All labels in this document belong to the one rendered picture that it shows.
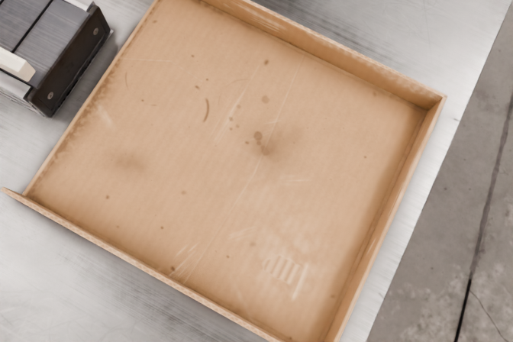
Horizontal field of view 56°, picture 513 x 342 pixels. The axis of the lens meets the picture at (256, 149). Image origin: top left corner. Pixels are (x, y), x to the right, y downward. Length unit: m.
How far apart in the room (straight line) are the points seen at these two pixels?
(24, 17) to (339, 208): 0.33
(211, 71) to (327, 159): 0.14
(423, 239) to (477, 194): 0.20
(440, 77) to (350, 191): 0.15
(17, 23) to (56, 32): 0.04
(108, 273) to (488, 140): 1.22
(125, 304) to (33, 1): 0.28
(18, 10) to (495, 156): 1.27
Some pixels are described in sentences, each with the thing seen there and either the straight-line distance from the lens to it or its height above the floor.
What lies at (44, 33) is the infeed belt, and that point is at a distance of 0.48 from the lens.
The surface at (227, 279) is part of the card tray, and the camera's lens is 0.44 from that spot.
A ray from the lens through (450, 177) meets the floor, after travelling 1.42.
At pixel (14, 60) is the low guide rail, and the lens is 0.43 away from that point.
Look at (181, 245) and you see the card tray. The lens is 0.44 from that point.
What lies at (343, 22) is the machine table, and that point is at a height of 0.83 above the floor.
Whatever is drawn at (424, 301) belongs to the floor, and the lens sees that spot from 1.35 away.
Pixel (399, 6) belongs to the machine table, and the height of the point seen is 0.83.
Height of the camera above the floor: 1.27
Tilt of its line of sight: 74 degrees down
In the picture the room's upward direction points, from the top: 7 degrees clockwise
